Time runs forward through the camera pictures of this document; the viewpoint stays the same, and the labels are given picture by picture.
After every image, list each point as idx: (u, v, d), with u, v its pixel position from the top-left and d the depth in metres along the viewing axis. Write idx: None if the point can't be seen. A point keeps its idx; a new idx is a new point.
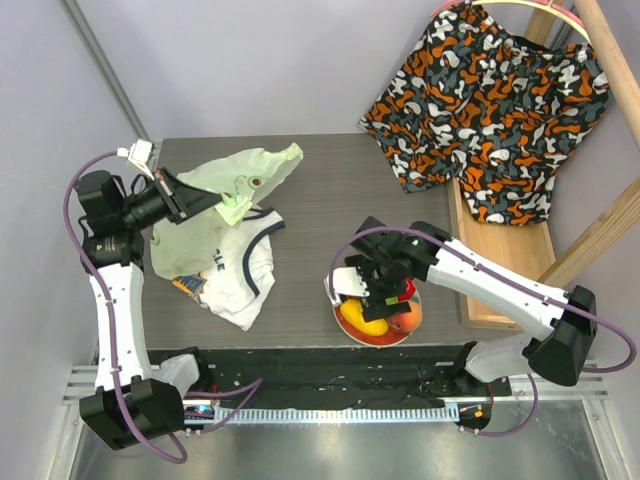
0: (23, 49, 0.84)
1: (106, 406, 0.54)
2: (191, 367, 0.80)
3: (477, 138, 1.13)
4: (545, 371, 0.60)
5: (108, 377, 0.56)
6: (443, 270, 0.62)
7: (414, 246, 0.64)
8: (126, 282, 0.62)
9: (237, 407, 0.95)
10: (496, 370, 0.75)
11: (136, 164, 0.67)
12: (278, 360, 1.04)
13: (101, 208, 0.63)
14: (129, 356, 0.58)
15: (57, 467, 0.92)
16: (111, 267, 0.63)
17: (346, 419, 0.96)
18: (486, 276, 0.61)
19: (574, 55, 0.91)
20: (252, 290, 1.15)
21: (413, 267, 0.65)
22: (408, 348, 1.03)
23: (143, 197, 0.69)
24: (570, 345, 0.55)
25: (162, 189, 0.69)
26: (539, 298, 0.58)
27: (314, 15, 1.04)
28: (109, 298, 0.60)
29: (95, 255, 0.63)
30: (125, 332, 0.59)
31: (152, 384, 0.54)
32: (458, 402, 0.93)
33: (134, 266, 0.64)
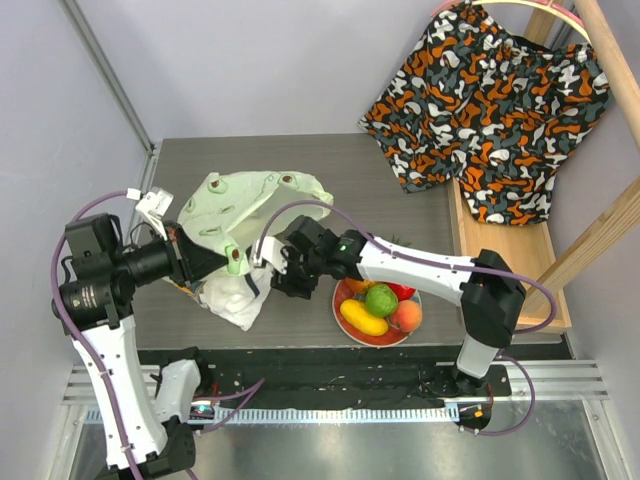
0: (23, 49, 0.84)
1: (121, 479, 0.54)
2: (192, 378, 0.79)
3: (477, 138, 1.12)
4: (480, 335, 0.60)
5: (119, 455, 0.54)
6: (366, 265, 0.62)
7: (346, 251, 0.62)
8: (120, 349, 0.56)
9: (236, 408, 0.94)
10: (481, 359, 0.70)
11: (151, 218, 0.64)
12: (279, 360, 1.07)
13: (93, 245, 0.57)
14: (138, 430, 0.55)
15: (57, 468, 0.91)
16: (98, 329, 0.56)
17: (346, 419, 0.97)
18: (405, 262, 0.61)
19: (574, 55, 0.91)
20: (251, 290, 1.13)
21: (347, 271, 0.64)
22: (407, 348, 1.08)
23: (148, 248, 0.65)
24: (478, 301, 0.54)
25: (172, 248, 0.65)
26: (447, 267, 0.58)
27: (314, 15, 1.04)
28: (103, 370, 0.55)
29: (71, 309, 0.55)
30: (128, 405, 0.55)
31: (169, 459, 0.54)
32: (457, 402, 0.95)
33: (125, 325, 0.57)
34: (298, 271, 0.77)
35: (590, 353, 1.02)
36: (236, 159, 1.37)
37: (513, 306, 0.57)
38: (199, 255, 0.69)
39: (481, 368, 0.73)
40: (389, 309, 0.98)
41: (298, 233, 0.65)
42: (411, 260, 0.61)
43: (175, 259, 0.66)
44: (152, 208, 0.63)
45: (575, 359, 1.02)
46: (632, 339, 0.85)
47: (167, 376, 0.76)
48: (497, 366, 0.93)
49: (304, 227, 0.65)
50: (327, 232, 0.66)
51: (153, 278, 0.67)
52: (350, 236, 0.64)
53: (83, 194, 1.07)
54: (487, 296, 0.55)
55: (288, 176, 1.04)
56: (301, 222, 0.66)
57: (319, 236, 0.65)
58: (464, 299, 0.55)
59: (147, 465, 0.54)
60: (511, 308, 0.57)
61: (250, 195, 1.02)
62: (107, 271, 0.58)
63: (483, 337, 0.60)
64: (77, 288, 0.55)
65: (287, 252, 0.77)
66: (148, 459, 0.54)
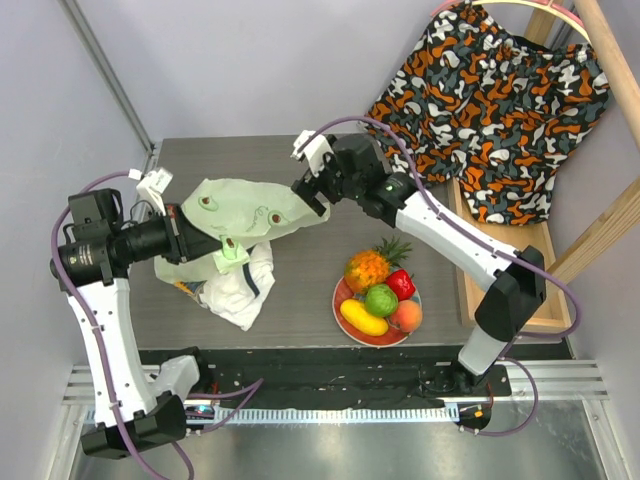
0: (23, 50, 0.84)
1: (110, 437, 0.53)
2: (192, 371, 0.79)
3: (477, 138, 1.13)
4: (485, 323, 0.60)
5: (108, 412, 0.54)
6: (409, 215, 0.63)
7: (391, 193, 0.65)
8: (113, 306, 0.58)
9: (237, 407, 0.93)
10: (482, 355, 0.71)
11: (151, 194, 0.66)
12: (279, 360, 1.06)
13: (94, 211, 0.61)
14: (127, 389, 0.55)
15: (57, 467, 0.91)
16: (93, 284, 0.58)
17: (346, 419, 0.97)
18: (446, 226, 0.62)
19: (574, 55, 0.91)
20: (252, 290, 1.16)
21: (383, 211, 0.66)
22: (408, 348, 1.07)
23: (146, 225, 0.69)
24: (508, 294, 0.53)
25: (171, 225, 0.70)
26: (488, 249, 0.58)
27: (314, 15, 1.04)
28: (95, 325, 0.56)
29: (67, 266, 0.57)
30: (118, 362, 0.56)
31: (156, 419, 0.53)
32: (457, 402, 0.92)
33: (119, 284, 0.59)
34: (328, 183, 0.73)
35: (590, 353, 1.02)
36: (236, 160, 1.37)
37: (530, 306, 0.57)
38: (193, 236, 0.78)
39: (481, 366, 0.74)
40: (389, 309, 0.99)
41: (352, 154, 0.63)
42: (451, 228, 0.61)
43: (171, 236, 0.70)
44: (151, 186, 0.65)
45: (575, 360, 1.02)
46: (632, 339, 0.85)
47: (166, 368, 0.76)
48: (499, 365, 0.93)
49: (360, 150, 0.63)
50: (378, 164, 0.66)
51: (150, 254, 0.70)
52: (398, 177, 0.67)
53: None
54: (517, 290, 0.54)
55: (277, 215, 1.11)
56: (357, 143, 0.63)
57: (370, 166, 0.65)
58: (495, 287, 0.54)
59: (135, 425, 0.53)
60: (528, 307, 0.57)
61: (242, 218, 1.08)
62: (104, 236, 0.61)
63: (488, 326, 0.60)
64: (75, 247, 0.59)
65: (329, 159, 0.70)
66: (136, 417, 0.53)
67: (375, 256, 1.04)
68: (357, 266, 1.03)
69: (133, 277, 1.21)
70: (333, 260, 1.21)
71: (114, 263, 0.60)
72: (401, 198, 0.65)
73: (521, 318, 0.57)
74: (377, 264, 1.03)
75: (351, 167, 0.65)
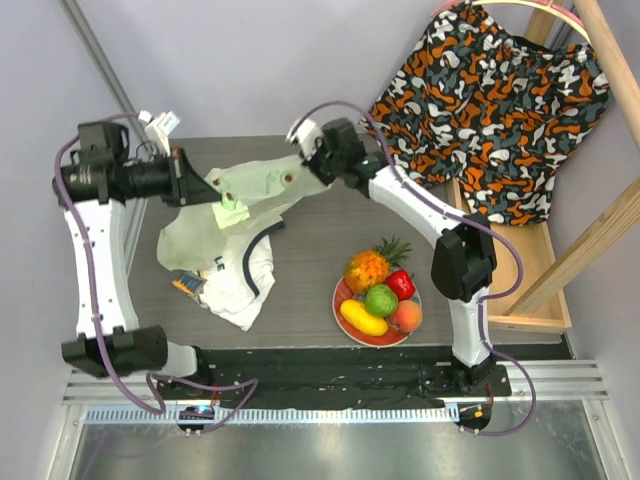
0: (22, 49, 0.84)
1: (89, 348, 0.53)
2: (186, 359, 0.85)
3: (477, 138, 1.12)
4: (439, 278, 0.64)
5: (89, 324, 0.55)
6: (377, 184, 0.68)
7: (367, 167, 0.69)
8: (106, 225, 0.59)
9: (236, 407, 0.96)
10: (467, 341, 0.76)
11: (158, 134, 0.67)
12: (278, 360, 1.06)
13: (98, 137, 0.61)
14: (110, 304, 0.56)
15: (57, 468, 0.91)
16: (88, 204, 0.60)
17: (346, 419, 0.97)
18: (410, 195, 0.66)
19: (574, 55, 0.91)
20: (252, 290, 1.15)
21: (358, 183, 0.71)
22: (407, 348, 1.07)
23: (150, 164, 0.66)
24: (449, 247, 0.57)
25: (174, 166, 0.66)
26: (439, 212, 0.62)
27: (314, 14, 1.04)
28: (86, 239, 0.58)
29: (68, 184, 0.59)
30: (105, 278, 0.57)
31: (134, 336, 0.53)
32: (457, 402, 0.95)
33: (114, 206, 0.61)
34: (320, 164, 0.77)
35: (589, 353, 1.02)
36: (236, 160, 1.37)
37: (478, 268, 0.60)
38: (195, 183, 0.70)
39: (470, 356, 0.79)
40: (389, 309, 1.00)
41: (335, 132, 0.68)
42: (416, 195, 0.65)
43: (175, 178, 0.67)
44: (156, 124, 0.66)
45: (575, 360, 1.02)
46: (632, 338, 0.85)
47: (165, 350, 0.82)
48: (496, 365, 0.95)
49: (343, 129, 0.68)
50: (359, 143, 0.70)
51: (153, 194, 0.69)
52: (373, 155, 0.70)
53: None
54: (459, 248, 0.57)
55: (289, 176, 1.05)
56: (341, 123, 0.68)
57: (351, 143, 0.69)
58: (439, 242, 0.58)
59: (113, 339, 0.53)
60: (475, 268, 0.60)
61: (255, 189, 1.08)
62: (106, 162, 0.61)
63: (440, 282, 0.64)
64: (76, 166, 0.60)
65: (319, 143, 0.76)
66: (116, 333, 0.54)
67: (375, 256, 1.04)
68: (357, 266, 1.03)
69: (133, 277, 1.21)
70: (333, 260, 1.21)
71: (112, 187, 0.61)
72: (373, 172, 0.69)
73: (468, 275, 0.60)
74: (378, 264, 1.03)
75: (334, 143, 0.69)
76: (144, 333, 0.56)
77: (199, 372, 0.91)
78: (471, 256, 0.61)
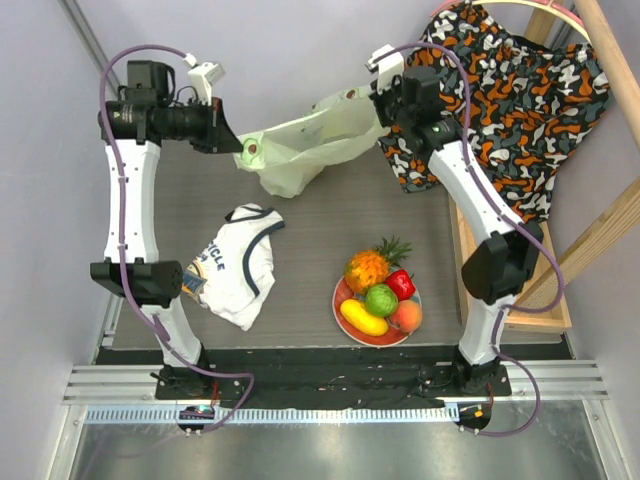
0: (22, 49, 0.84)
1: (112, 270, 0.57)
2: (191, 346, 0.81)
3: (477, 138, 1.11)
4: (470, 274, 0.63)
5: (115, 251, 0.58)
6: (442, 158, 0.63)
7: (435, 134, 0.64)
8: (140, 163, 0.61)
9: (234, 407, 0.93)
10: (478, 341, 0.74)
11: (202, 82, 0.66)
12: (278, 360, 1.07)
13: (144, 77, 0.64)
14: (135, 237, 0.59)
15: (57, 468, 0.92)
16: (127, 142, 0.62)
17: (346, 419, 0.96)
18: (470, 180, 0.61)
19: (574, 55, 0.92)
20: (252, 290, 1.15)
21: (421, 150, 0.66)
22: (408, 348, 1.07)
23: (192, 108, 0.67)
24: (493, 253, 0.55)
25: (211, 114, 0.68)
26: (496, 211, 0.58)
27: (315, 14, 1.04)
28: (122, 176, 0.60)
29: (111, 119, 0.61)
30: (133, 213, 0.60)
31: (152, 268, 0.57)
32: (457, 402, 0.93)
33: (150, 146, 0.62)
34: (387, 104, 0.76)
35: (589, 353, 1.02)
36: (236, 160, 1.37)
37: (512, 277, 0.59)
38: (227, 135, 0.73)
39: (474, 353, 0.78)
40: (389, 309, 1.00)
41: (417, 84, 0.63)
42: (477, 182, 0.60)
43: (210, 126, 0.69)
44: (204, 73, 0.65)
45: (575, 359, 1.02)
46: (632, 338, 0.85)
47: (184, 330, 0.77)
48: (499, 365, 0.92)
49: (426, 81, 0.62)
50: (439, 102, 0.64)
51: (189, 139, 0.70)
52: (447, 124, 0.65)
53: (83, 193, 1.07)
54: (504, 255, 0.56)
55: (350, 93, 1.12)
56: (428, 76, 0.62)
57: (429, 103, 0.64)
58: (485, 244, 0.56)
59: (134, 268, 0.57)
60: (507, 277, 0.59)
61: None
62: (149, 102, 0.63)
63: (471, 279, 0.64)
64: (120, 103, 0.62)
65: (396, 83, 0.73)
66: (136, 263, 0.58)
67: (375, 256, 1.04)
68: (357, 265, 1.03)
69: None
70: (333, 259, 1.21)
71: (151, 127, 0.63)
72: (441, 141, 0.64)
73: (500, 283, 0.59)
74: (378, 264, 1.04)
75: (413, 94, 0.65)
76: (164, 268, 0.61)
77: (198, 366, 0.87)
78: (510, 260, 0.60)
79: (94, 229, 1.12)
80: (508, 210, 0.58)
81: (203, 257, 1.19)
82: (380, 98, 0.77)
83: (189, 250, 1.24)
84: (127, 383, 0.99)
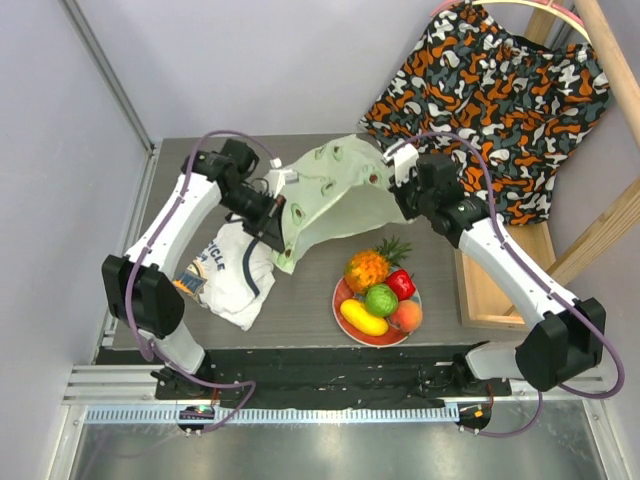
0: (22, 50, 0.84)
1: (121, 271, 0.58)
2: (192, 357, 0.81)
3: (477, 138, 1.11)
4: (528, 363, 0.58)
5: (137, 252, 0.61)
6: (472, 236, 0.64)
7: (462, 213, 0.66)
8: (200, 194, 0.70)
9: (236, 407, 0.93)
10: (492, 364, 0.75)
11: (277, 178, 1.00)
12: (278, 360, 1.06)
13: (236, 150, 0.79)
14: (161, 246, 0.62)
15: (57, 467, 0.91)
16: (199, 179, 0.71)
17: (346, 419, 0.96)
18: (507, 257, 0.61)
19: (574, 55, 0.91)
20: (252, 290, 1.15)
21: (449, 229, 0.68)
22: (407, 349, 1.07)
23: (258, 196, 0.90)
24: (551, 336, 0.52)
25: (270, 208, 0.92)
26: (544, 289, 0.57)
27: (314, 15, 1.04)
28: (182, 196, 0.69)
29: (196, 161, 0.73)
30: (169, 228, 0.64)
31: (158, 279, 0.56)
32: (457, 402, 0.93)
33: (214, 187, 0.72)
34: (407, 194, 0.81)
35: None
36: None
37: (577, 362, 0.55)
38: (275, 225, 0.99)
39: (479, 368, 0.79)
40: (389, 309, 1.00)
41: (432, 169, 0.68)
42: (513, 259, 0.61)
43: (264, 215, 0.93)
44: (284, 175, 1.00)
45: None
46: (631, 338, 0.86)
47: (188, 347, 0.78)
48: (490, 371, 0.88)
49: (440, 168, 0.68)
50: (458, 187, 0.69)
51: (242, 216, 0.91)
52: (473, 202, 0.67)
53: (83, 194, 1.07)
54: (564, 338, 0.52)
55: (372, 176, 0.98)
56: (440, 161, 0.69)
57: (447, 185, 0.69)
58: (539, 326, 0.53)
59: (141, 276, 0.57)
60: (573, 362, 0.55)
61: (348, 174, 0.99)
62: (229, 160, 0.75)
63: (529, 371, 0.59)
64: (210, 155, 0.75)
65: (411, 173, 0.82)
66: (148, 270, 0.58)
67: (375, 256, 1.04)
68: (357, 266, 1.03)
69: None
70: (333, 259, 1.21)
71: (222, 178, 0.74)
72: (470, 221, 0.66)
73: (566, 369, 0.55)
74: (378, 264, 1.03)
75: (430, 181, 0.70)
76: (167, 290, 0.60)
77: (198, 371, 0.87)
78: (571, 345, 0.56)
79: (94, 230, 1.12)
80: (556, 286, 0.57)
81: (203, 257, 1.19)
82: (400, 192, 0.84)
83: (189, 250, 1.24)
84: (128, 383, 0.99)
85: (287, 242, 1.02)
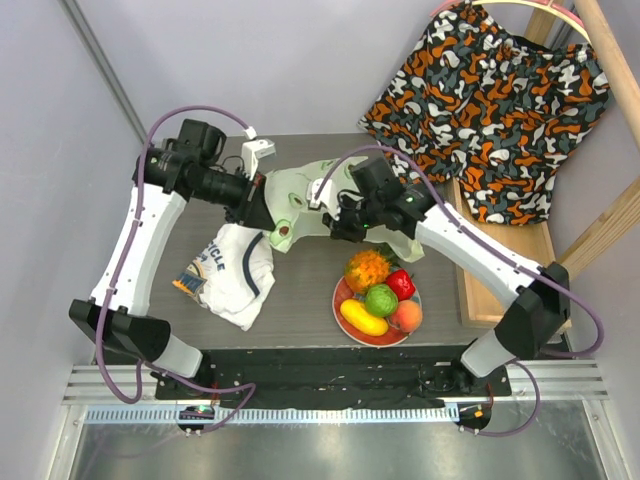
0: (22, 50, 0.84)
1: (90, 313, 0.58)
2: (189, 361, 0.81)
3: (477, 138, 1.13)
4: (509, 343, 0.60)
5: (103, 292, 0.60)
6: (427, 227, 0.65)
7: (411, 204, 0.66)
8: (157, 211, 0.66)
9: (236, 407, 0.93)
10: (487, 359, 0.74)
11: (253, 156, 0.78)
12: (278, 360, 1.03)
13: (195, 136, 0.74)
14: (127, 283, 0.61)
15: (57, 467, 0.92)
16: (155, 188, 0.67)
17: (346, 419, 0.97)
18: (468, 240, 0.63)
19: (574, 55, 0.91)
20: (252, 290, 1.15)
21: (402, 222, 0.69)
22: (407, 349, 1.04)
23: (232, 177, 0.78)
24: (529, 310, 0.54)
25: (249, 187, 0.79)
26: (510, 264, 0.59)
27: (314, 15, 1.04)
28: (137, 219, 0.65)
29: (148, 165, 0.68)
30: (132, 261, 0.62)
31: (130, 321, 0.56)
32: (457, 402, 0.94)
33: (174, 196, 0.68)
34: (350, 221, 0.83)
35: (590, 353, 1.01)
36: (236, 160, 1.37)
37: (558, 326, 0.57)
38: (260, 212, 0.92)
39: (478, 366, 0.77)
40: (389, 309, 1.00)
41: (366, 172, 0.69)
42: (473, 241, 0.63)
43: (245, 197, 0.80)
44: (255, 149, 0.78)
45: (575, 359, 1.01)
46: (631, 339, 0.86)
47: (183, 350, 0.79)
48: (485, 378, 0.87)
49: (374, 168, 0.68)
50: (395, 179, 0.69)
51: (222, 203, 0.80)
52: (418, 191, 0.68)
53: (83, 194, 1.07)
54: (540, 307, 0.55)
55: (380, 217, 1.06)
56: (372, 161, 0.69)
57: (385, 182, 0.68)
58: (515, 304, 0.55)
59: (113, 317, 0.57)
60: (550, 325, 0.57)
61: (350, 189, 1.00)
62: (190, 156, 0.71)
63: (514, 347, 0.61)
64: (161, 153, 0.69)
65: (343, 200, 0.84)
66: (118, 310, 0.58)
67: (375, 256, 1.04)
68: (357, 266, 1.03)
69: None
70: (333, 259, 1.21)
71: (182, 180, 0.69)
72: (420, 210, 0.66)
73: (546, 336, 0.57)
74: (378, 264, 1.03)
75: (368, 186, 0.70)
76: (146, 326, 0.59)
77: (198, 373, 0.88)
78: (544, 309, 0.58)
79: (94, 230, 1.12)
80: (520, 260, 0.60)
81: (203, 257, 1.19)
82: (341, 222, 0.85)
83: (189, 250, 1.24)
84: (127, 383, 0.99)
85: (280, 219, 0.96)
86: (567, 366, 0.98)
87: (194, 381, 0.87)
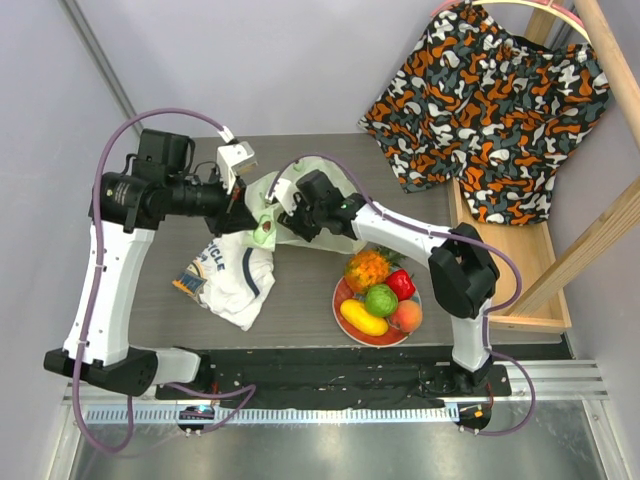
0: (22, 51, 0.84)
1: (64, 364, 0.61)
2: (187, 368, 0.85)
3: (477, 138, 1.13)
4: (446, 302, 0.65)
5: (74, 345, 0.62)
6: (359, 223, 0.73)
7: (347, 210, 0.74)
8: (120, 252, 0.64)
9: (236, 407, 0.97)
10: (466, 343, 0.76)
11: (229, 171, 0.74)
12: (278, 360, 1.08)
13: (157, 152, 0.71)
14: (98, 334, 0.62)
15: (57, 467, 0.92)
16: (114, 225, 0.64)
17: (346, 419, 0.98)
18: (392, 225, 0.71)
19: (574, 55, 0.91)
20: (252, 289, 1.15)
21: (343, 228, 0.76)
22: (407, 348, 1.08)
23: (206, 186, 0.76)
24: (443, 264, 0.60)
25: (228, 199, 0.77)
26: (425, 233, 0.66)
27: (313, 15, 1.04)
28: (99, 264, 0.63)
29: (105, 197, 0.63)
30: (101, 311, 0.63)
31: (107, 375, 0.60)
32: (457, 402, 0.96)
33: (136, 232, 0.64)
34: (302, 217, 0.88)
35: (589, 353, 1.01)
36: None
37: (480, 278, 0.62)
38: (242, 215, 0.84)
39: (473, 360, 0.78)
40: (389, 309, 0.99)
41: (310, 185, 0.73)
42: (397, 225, 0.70)
43: (224, 209, 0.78)
44: (232, 163, 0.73)
45: (575, 359, 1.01)
46: (631, 339, 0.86)
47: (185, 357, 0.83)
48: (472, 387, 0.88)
49: (316, 180, 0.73)
50: (334, 190, 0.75)
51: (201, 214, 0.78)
52: (352, 198, 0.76)
53: (83, 194, 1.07)
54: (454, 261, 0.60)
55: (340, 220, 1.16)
56: (314, 176, 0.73)
57: (327, 193, 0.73)
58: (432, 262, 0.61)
59: (91, 370, 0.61)
60: (477, 281, 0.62)
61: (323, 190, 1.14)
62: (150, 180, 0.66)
63: (451, 306, 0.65)
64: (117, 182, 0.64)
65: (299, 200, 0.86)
66: (94, 364, 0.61)
67: (375, 257, 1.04)
68: (357, 266, 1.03)
69: None
70: (332, 259, 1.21)
71: (144, 210, 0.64)
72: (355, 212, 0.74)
73: (473, 288, 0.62)
74: (378, 264, 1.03)
75: (312, 196, 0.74)
76: (124, 373, 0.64)
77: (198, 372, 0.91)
78: (471, 270, 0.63)
79: None
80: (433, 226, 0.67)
81: (203, 257, 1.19)
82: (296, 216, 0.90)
83: (189, 250, 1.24)
84: None
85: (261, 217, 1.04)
86: (563, 364, 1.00)
87: (193, 385, 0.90)
